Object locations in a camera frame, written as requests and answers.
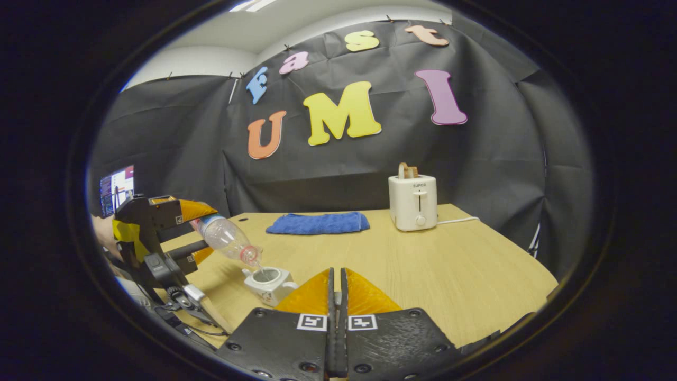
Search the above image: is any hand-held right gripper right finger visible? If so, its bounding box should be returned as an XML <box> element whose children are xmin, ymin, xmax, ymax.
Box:
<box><xmin>338</xmin><ymin>267</ymin><xmax>464</xmax><ymax>381</ymax></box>

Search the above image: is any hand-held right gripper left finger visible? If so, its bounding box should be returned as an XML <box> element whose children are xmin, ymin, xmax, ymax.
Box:
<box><xmin>216</xmin><ymin>267</ymin><xmax>340</xmax><ymax>381</ymax></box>

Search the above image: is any clear plastic water bottle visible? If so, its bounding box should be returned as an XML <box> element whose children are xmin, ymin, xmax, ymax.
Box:
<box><xmin>190</xmin><ymin>213</ymin><xmax>264</xmax><ymax>267</ymax></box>

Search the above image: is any white ceramic teacup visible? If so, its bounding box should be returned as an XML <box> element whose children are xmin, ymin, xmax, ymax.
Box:
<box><xmin>242</xmin><ymin>266</ymin><xmax>300</xmax><ymax>308</ymax></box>

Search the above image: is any computer monitor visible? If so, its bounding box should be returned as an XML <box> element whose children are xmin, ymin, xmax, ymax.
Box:
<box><xmin>99</xmin><ymin>165</ymin><xmax>135</xmax><ymax>218</ymax></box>

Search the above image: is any blue towel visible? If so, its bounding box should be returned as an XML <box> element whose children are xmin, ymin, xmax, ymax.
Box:
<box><xmin>265</xmin><ymin>211</ymin><xmax>371</xmax><ymax>236</ymax></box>

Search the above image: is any white toaster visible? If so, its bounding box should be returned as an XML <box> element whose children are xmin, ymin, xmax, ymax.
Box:
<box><xmin>388</xmin><ymin>174</ymin><xmax>439</xmax><ymax>233</ymax></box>

